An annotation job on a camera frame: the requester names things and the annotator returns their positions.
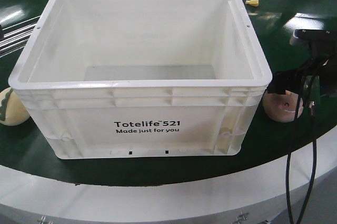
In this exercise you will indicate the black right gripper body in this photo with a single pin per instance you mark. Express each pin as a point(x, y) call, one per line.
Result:
point(321, 45)

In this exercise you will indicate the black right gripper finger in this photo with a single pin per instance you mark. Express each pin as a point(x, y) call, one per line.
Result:
point(291, 80)

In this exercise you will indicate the pink plush toy smiling face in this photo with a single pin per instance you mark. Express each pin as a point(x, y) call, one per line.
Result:
point(280, 107)

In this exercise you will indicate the white Totelife plastic crate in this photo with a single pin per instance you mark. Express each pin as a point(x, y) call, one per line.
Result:
point(142, 78)

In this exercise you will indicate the yellow plush toy green stripe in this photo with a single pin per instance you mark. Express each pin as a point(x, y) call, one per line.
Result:
point(13, 112)

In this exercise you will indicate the green circuit board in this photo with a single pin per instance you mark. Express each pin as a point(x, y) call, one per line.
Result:
point(311, 91)

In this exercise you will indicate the small yellow bottle-shaped toy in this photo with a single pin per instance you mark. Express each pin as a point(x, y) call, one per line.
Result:
point(253, 3)

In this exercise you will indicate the silver metal rods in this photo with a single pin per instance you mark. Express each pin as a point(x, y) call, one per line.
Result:
point(16, 36)

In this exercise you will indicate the metal latch bracket right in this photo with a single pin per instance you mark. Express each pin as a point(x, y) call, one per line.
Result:
point(243, 216)

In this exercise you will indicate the metal latch bracket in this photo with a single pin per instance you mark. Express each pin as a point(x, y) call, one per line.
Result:
point(243, 216)
point(43, 220)

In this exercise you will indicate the metal latch bracket left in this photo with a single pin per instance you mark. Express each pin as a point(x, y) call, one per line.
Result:
point(43, 220)

